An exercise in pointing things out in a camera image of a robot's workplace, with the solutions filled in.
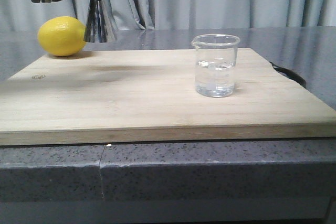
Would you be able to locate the steel jigger measuring cup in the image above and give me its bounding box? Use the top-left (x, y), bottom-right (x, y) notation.
top-left (84, 0), bottom-right (116, 43)

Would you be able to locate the clear glass beaker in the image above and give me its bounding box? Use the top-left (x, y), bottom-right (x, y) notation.
top-left (191, 34), bottom-right (240, 98)

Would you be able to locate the yellow lemon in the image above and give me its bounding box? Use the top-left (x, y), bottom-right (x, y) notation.
top-left (37, 16), bottom-right (86, 57)

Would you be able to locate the wooden cutting board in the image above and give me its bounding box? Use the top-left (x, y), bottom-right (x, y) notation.
top-left (1, 48), bottom-right (335, 145)

